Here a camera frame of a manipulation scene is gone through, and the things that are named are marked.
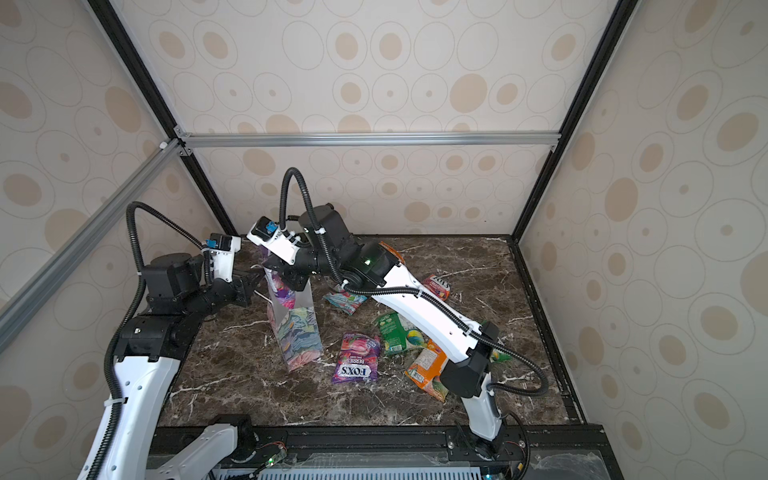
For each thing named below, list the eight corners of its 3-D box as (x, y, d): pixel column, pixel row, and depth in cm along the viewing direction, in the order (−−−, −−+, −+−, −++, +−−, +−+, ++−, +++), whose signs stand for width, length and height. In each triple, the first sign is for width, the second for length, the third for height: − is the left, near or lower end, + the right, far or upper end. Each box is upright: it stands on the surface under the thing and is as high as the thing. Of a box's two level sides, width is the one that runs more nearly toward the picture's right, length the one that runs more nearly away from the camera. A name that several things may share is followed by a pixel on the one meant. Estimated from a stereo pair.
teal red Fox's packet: (326, 301, 103) (324, 295, 101) (338, 286, 107) (337, 281, 104) (352, 316, 99) (351, 311, 97) (364, 301, 103) (364, 295, 100)
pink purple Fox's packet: (334, 382, 86) (332, 377, 83) (339, 339, 94) (338, 333, 91) (379, 382, 86) (379, 377, 83) (380, 339, 94) (380, 333, 91)
